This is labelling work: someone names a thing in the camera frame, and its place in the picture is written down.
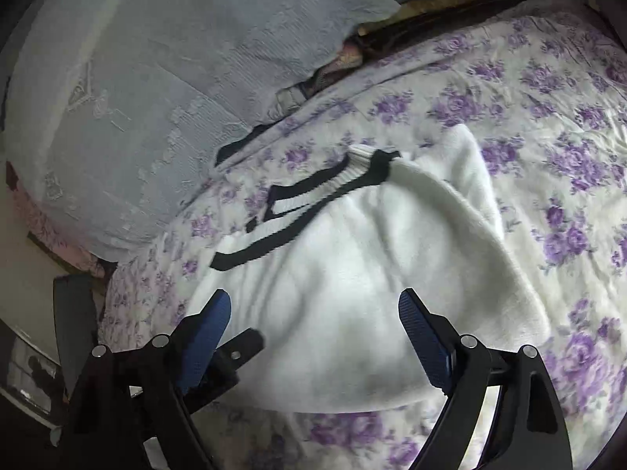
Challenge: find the white sweater with black stripes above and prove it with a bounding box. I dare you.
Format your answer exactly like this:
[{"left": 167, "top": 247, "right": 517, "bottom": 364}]
[{"left": 188, "top": 125, "right": 549, "bottom": 413}]

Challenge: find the pink floral fabric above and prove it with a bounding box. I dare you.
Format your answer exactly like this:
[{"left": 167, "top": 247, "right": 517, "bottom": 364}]
[{"left": 5, "top": 163, "right": 105, "bottom": 279}]

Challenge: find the white lace cover cloth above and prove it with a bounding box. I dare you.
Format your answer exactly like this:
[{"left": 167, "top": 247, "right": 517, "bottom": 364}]
[{"left": 4, "top": 0, "right": 399, "bottom": 261}]

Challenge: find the purple floral bedsheet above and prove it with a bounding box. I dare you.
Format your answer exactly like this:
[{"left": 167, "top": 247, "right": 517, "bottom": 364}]
[{"left": 100, "top": 0, "right": 626, "bottom": 469}]

